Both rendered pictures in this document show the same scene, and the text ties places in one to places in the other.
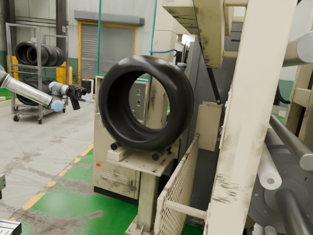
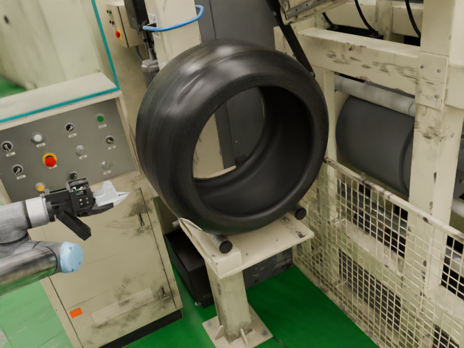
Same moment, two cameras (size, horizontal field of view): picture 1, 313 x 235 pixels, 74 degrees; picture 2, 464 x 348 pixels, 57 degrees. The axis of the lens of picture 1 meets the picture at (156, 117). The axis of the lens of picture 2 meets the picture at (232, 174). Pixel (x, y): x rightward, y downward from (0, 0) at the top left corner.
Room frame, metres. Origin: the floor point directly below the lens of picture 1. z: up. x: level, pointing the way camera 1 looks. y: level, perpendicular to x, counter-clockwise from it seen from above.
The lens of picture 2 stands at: (0.40, 0.88, 1.74)
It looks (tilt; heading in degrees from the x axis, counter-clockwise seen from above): 29 degrees down; 319
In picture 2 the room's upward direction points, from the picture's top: 10 degrees counter-clockwise
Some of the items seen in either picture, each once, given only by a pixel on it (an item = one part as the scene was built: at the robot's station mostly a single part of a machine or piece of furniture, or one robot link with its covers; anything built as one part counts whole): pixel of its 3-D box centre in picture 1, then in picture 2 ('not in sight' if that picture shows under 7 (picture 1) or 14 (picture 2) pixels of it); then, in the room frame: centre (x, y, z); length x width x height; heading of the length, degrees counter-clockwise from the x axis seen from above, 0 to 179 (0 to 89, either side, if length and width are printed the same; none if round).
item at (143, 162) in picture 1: (143, 156); (243, 228); (1.35, 0.06, 0.80); 0.37 x 0.36 x 0.02; 72
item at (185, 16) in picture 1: (204, 9); not in sight; (1.13, -0.18, 1.71); 0.61 x 0.25 x 0.15; 162
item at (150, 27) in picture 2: (163, 52); (172, 20); (1.59, 0.00, 1.51); 0.19 x 0.19 x 0.06; 72
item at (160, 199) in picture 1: (179, 209); (357, 257); (1.02, -0.18, 0.65); 0.90 x 0.02 x 0.70; 162
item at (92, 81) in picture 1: (88, 87); not in sight; (7.77, 2.62, 0.38); 1.20 x 0.80 x 0.76; 4
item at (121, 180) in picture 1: (125, 137); (91, 225); (2.14, 0.31, 0.63); 0.56 x 0.41 x 1.27; 72
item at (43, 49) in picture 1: (42, 75); not in sight; (4.76, 2.66, 0.96); 1.36 x 0.71 x 1.92; 176
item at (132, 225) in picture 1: (145, 225); (236, 328); (1.59, 0.00, 0.02); 0.27 x 0.27 x 0.04; 72
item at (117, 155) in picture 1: (126, 147); (206, 235); (1.39, 0.19, 0.83); 0.36 x 0.09 x 0.06; 162
